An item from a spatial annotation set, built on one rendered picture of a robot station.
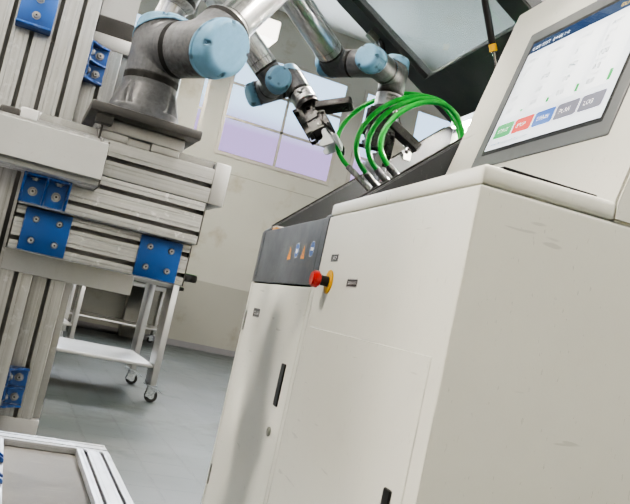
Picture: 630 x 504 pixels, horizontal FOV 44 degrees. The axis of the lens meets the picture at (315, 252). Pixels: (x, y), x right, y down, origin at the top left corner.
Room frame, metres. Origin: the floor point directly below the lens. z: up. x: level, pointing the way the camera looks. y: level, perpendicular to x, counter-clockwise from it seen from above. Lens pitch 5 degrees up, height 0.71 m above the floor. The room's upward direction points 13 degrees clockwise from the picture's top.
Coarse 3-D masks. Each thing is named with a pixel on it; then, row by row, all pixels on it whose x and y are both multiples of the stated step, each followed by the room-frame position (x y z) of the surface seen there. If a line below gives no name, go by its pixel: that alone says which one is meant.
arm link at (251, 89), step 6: (246, 84) 2.29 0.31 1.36; (252, 84) 2.28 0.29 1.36; (258, 84) 2.24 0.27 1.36; (246, 90) 2.30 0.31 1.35; (252, 90) 2.27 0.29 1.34; (258, 90) 2.25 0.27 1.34; (246, 96) 2.32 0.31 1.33; (252, 96) 2.28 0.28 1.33; (258, 96) 2.28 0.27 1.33; (264, 96) 2.25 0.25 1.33; (282, 96) 2.32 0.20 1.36; (252, 102) 2.29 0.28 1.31; (258, 102) 2.29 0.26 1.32; (264, 102) 2.31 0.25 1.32; (270, 102) 2.33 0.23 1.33
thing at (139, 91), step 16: (128, 80) 1.56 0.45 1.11; (144, 80) 1.55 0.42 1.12; (160, 80) 1.56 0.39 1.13; (112, 96) 1.58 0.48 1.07; (128, 96) 1.56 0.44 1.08; (144, 96) 1.55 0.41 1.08; (160, 96) 1.56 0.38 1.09; (144, 112) 1.54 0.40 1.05; (160, 112) 1.55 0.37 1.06; (176, 112) 1.61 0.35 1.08
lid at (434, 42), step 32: (352, 0) 2.37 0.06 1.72; (384, 0) 2.27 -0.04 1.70; (416, 0) 2.16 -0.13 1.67; (448, 0) 2.05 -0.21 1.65; (480, 0) 1.95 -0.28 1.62; (512, 0) 1.84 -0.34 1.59; (384, 32) 2.41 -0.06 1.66; (416, 32) 2.29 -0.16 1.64; (448, 32) 2.17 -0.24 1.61; (480, 32) 2.07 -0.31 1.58; (416, 64) 2.44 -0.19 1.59; (448, 64) 2.31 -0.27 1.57; (480, 64) 2.16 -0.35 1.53; (448, 96) 2.43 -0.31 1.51; (480, 96) 2.30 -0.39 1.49
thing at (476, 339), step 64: (576, 0) 1.56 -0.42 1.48; (512, 64) 1.73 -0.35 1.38; (448, 192) 1.16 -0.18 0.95; (384, 256) 1.36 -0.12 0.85; (448, 256) 1.11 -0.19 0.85; (512, 256) 1.08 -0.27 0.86; (576, 256) 1.10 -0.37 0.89; (320, 320) 1.64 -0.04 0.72; (384, 320) 1.30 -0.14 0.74; (448, 320) 1.07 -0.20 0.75; (512, 320) 1.08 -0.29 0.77; (576, 320) 1.11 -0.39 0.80; (320, 384) 1.54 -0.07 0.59; (384, 384) 1.24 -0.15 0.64; (448, 384) 1.06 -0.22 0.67; (512, 384) 1.09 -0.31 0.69; (576, 384) 1.12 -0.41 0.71; (320, 448) 1.46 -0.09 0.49; (384, 448) 1.19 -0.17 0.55; (448, 448) 1.07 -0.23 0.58; (512, 448) 1.09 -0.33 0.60; (576, 448) 1.12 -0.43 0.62
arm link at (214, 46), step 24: (240, 0) 1.56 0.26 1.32; (264, 0) 1.58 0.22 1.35; (192, 24) 1.49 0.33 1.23; (216, 24) 1.46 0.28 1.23; (240, 24) 1.50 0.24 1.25; (168, 48) 1.51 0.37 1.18; (192, 48) 1.48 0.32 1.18; (216, 48) 1.47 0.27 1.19; (240, 48) 1.51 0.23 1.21; (192, 72) 1.52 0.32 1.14; (216, 72) 1.50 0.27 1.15
